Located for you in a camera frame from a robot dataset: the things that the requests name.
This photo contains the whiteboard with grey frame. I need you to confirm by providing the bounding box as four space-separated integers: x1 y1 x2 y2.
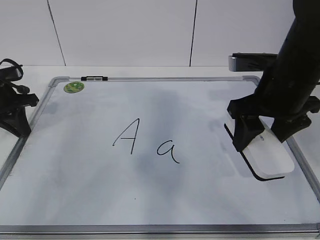
0 76 320 239

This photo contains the green round sticker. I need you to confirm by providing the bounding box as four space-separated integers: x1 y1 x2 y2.
63 81 85 94

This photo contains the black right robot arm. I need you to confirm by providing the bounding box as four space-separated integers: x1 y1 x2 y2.
227 0 320 152

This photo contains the white whiteboard eraser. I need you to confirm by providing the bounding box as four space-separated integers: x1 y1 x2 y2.
220 114 295 182

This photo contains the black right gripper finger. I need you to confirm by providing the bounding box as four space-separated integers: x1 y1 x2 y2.
232 115 265 152
271 117 312 143

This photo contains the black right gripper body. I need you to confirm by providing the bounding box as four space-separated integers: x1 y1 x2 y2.
227 72 320 125

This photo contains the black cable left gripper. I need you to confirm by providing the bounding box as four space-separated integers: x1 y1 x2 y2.
0 58 31 95

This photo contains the black silver hanging clip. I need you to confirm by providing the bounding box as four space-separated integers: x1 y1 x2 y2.
80 75 108 82

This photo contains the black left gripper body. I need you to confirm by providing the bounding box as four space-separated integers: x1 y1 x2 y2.
0 66 39 138

